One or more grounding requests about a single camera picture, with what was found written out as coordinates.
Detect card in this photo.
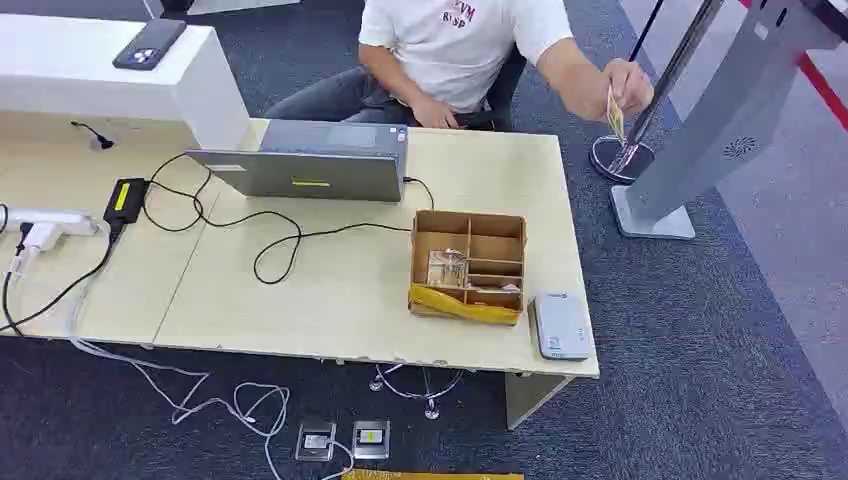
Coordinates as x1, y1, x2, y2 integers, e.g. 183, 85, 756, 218
606, 86, 627, 143

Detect cards in clear sleeve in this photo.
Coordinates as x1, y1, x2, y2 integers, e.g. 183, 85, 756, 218
425, 248, 469, 289

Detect wooden box with compartments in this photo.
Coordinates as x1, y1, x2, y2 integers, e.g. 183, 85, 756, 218
407, 209, 528, 327

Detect grey laptop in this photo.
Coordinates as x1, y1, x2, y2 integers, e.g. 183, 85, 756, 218
185, 119, 409, 203

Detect chrome chair base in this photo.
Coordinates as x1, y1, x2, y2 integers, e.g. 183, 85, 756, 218
368, 363, 465, 421

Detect white card reader device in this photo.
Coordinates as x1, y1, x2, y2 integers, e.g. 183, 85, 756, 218
533, 290, 592, 362

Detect person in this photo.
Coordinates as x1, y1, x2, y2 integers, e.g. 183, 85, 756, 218
264, 0, 656, 131

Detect silver floor socket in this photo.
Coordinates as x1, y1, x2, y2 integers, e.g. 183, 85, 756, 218
352, 420, 391, 462
295, 421, 337, 463

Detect round black pole base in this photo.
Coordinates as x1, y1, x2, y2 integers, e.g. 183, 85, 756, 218
589, 135, 656, 185

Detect yellow tape strip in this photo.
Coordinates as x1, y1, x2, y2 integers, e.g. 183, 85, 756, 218
341, 469, 525, 480

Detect black power adapter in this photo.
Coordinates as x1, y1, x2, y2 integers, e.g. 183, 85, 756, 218
102, 177, 150, 228

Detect grey metal stand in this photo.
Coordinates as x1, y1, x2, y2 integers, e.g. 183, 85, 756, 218
610, 0, 848, 240

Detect black smartphone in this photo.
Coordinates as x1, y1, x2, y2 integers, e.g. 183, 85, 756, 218
111, 18, 188, 72

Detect white raised desk shelf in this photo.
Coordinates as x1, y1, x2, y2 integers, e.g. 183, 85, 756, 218
0, 13, 252, 151

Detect white power strip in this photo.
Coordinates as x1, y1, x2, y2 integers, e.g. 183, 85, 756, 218
0, 207, 101, 238

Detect white plug charger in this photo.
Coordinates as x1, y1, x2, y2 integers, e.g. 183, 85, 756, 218
7, 223, 62, 274

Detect black laptop power cable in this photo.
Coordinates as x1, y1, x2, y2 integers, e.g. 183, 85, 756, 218
142, 152, 436, 287

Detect white cable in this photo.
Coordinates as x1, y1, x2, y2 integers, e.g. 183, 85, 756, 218
66, 264, 356, 480

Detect small black desk cable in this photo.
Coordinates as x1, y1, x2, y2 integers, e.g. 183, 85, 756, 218
70, 120, 117, 150

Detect black mains cable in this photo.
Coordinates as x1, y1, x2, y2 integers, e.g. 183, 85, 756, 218
0, 225, 124, 338

